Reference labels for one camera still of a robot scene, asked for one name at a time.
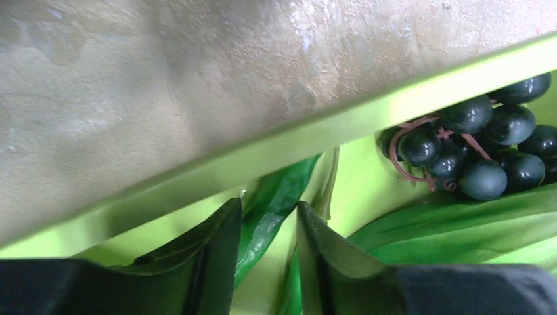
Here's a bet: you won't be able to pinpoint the green plastic tray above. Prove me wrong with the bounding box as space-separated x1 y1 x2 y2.
1 35 556 314

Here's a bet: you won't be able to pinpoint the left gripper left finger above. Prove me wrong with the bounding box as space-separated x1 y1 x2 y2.
1 198 242 314

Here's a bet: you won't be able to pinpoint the toy leek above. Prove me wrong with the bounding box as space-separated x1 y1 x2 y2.
234 148 557 315

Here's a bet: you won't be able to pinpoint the black toy grapes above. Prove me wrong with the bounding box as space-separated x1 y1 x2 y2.
377 72 556 201

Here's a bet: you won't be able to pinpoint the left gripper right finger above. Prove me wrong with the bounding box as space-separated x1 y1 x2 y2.
296 201 556 314

